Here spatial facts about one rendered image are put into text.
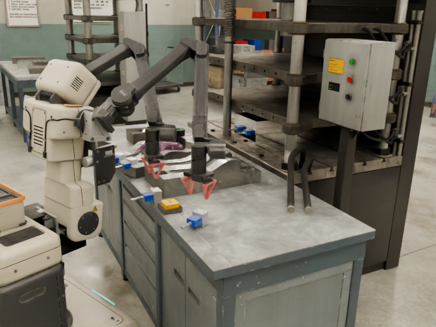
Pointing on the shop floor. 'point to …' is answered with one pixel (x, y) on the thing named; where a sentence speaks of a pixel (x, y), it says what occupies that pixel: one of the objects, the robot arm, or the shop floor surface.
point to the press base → (367, 207)
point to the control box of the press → (354, 98)
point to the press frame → (423, 67)
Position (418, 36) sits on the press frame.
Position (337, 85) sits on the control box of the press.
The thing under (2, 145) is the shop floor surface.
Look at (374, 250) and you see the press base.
